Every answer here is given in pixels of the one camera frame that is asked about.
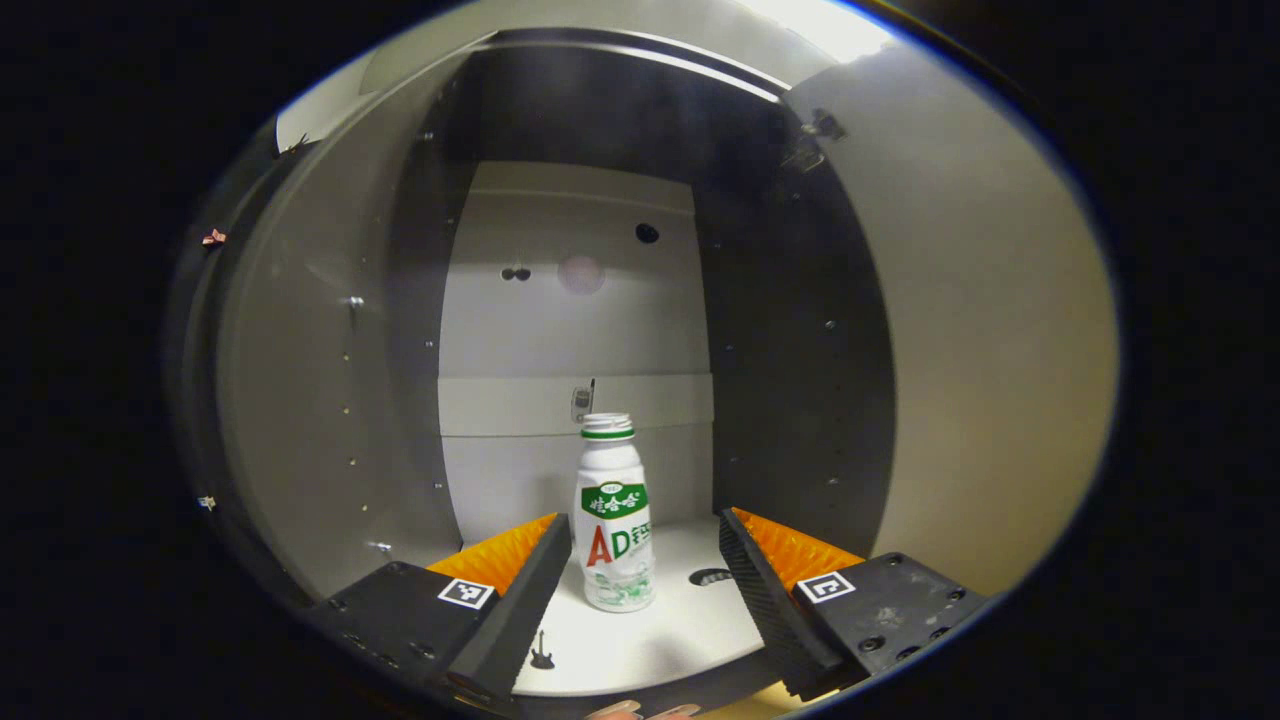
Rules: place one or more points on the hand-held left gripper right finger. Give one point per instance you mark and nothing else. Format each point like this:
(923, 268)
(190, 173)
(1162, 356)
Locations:
(765, 600)

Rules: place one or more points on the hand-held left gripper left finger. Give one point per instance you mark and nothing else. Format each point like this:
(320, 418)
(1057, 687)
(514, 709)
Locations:
(520, 610)

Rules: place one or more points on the white bottle green label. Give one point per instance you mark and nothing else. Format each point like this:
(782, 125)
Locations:
(612, 520)

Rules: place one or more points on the dark grey cabinet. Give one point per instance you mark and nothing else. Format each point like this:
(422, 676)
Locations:
(580, 330)

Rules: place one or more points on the metal cabinet door hinge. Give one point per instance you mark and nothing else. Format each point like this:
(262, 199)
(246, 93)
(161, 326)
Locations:
(822, 135)

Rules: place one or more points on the black backdrop cloth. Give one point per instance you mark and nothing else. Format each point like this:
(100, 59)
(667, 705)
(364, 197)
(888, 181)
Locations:
(185, 350)

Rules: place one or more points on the red spring clip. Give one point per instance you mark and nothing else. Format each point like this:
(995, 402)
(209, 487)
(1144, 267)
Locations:
(213, 238)

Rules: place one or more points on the black spring clip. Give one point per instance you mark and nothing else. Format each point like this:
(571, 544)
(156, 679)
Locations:
(297, 146)

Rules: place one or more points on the ceiling light panel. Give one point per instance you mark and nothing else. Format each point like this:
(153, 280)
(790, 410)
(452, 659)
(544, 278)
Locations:
(820, 25)

